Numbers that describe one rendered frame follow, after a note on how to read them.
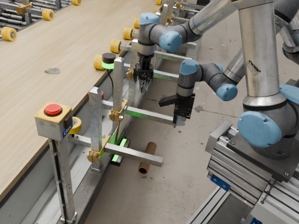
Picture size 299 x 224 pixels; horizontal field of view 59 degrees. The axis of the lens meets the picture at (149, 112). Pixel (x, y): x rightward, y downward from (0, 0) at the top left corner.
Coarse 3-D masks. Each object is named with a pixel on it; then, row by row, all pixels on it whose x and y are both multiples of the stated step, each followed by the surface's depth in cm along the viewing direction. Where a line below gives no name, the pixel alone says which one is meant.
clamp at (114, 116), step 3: (123, 102) 135; (126, 102) 135; (123, 105) 133; (126, 105) 137; (123, 108) 132; (111, 111) 129; (114, 111) 128; (117, 111) 128; (120, 111) 129; (123, 111) 133; (111, 114) 127; (114, 114) 127; (117, 114) 127; (120, 114) 128; (111, 117) 128; (114, 117) 128; (117, 117) 127; (114, 120) 129; (117, 120) 128
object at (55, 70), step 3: (48, 69) 145; (51, 69) 144; (54, 69) 145; (57, 69) 147; (60, 69) 148; (45, 72) 143; (48, 72) 143; (51, 72) 143; (54, 72) 144; (57, 72) 144; (60, 72) 145
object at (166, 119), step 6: (102, 102) 135; (108, 102) 135; (108, 108) 135; (132, 108) 133; (132, 114) 133; (138, 114) 132; (144, 114) 131; (150, 114) 131; (156, 114) 131; (156, 120) 131; (162, 120) 130; (168, 120) 129
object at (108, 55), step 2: (104, 54) 114; (106, 54) 115; (108, 54) 115; (110, 54) 115; (112, 54) 115; (104, 56) 113; (106, 56) 113; (108, 56) 113; (110, 56) 113; (112, 56) 113; (114, 56) 114; (108, 58) 112; (110, 58) 112; (112, 68) 115; (108, 70) 118; (108, 72) 119; (108, 74) 119; (110, 76) 120; (110, 78) 120; (112, 80) 121; (112, 82) 121; (112, 84) 122; (112, 86) 122
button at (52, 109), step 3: (48, 105) 69; (51, 105) 69; (54, 105) 69; (57, 105) 69; (45, 108) 68; (48, 108) 68; (51, 108) 68; (54, 108) 68; (57, 108) 68; (60, 108) 69; (45, 111) 67; (48, 111) 67; (51, 111) 67; (54, 111) 67; (57, 111) 68; (60, 111) 68; (51, 114) 67; (54, 114) 67
